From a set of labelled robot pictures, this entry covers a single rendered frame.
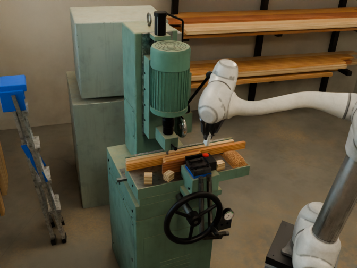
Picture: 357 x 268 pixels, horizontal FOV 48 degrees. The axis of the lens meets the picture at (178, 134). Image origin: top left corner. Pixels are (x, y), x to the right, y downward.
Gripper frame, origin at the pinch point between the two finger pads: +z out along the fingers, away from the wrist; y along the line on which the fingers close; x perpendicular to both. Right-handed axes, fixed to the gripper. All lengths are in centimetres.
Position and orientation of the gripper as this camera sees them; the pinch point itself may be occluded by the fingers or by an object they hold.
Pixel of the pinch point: (207, 139)
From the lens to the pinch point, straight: 181.7
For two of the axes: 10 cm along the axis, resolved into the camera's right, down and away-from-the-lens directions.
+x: 3.6, 6.8, -6.4
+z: -1.5, 7.2, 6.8
